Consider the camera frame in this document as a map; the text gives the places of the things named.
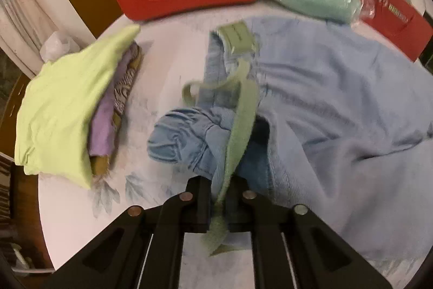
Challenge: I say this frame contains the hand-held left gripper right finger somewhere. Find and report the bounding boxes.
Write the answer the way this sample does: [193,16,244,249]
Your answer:
[227,177,393,289]

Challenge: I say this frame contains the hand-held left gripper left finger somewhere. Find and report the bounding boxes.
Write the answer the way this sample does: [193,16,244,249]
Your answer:
[41,176,212,289]

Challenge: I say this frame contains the blue denim pants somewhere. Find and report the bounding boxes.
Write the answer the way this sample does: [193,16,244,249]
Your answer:
[147,16,433,283]

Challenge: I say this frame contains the stack of folded clothes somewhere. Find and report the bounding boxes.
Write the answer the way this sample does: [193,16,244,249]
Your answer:
[14,24,141,190]

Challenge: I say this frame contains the folded purple garment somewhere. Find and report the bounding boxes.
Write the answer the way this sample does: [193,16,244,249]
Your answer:
[88,50,136,157]

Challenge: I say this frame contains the folded olive patterned garment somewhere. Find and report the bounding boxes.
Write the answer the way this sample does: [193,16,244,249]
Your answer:
[91,40,144,179]

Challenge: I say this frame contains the white plastic bag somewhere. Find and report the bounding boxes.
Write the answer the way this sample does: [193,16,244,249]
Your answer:
[40,31,82,63]

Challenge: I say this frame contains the red paper bag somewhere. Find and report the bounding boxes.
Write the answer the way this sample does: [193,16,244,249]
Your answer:
[348,0,431,62]

